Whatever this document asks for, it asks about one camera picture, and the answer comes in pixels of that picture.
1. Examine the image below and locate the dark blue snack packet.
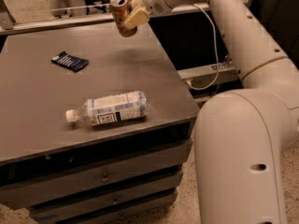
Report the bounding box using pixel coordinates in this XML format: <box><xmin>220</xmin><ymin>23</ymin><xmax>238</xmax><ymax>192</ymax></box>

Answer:
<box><xmin>51</xmin><ymin>51</ymin><xmax>89</xmax><ymax>73</ymax></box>

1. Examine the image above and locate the dark cabinet at right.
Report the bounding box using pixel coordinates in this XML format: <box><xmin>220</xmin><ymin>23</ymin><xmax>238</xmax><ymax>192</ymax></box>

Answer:
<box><xmin>249</xmin><ymin>0</ymin><xmax>299</xmax><ymax>65</ymax></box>

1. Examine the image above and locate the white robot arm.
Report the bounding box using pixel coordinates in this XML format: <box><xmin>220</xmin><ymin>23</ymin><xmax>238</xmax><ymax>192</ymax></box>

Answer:
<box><xmin>126</xmin><ymin>0</ymin><xmax>299</xmax><ymax>224</ymax></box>

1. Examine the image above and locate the grey drawer cabinet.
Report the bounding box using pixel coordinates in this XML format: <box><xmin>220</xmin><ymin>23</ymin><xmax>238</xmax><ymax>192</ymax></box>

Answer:
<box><xmin>0</xmin><ymin>23</ymin><xmax>198</xmax><ymax>224</ymax></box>

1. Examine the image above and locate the white cable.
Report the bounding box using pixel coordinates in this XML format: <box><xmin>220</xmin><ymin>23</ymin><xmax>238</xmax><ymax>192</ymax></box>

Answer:
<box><xmin>185</xmin><ymin>3</ymin><xmax>221</xmax><ymax>91</ymax></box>

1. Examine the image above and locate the orange soda can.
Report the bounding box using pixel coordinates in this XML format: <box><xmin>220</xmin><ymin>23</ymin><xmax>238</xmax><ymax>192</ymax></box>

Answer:
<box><xmin>110</xmin><ymin>0</ymin><xmax>137</xmax><ymax>37</ymax></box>

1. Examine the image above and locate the grey metal rail frame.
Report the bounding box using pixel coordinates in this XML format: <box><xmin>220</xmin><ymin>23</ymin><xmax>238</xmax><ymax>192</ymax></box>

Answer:
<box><xmin>0</xmin><ymin>0</ymin><xmax>250</xmax><ymax>36</ymax></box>

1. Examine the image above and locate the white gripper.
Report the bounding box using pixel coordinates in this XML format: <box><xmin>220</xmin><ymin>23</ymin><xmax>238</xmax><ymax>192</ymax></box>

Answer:
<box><xmin>123</xmin><ymin>0</ymin><xmax>170</xmax><ymax>30</ymax></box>

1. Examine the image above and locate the clear plastic water bottle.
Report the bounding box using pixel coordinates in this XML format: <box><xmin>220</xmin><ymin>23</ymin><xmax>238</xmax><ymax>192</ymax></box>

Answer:
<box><xmin>65</xmin><ymin>91</ymin><xmax>148</xmax><ymax>126</ymax></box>

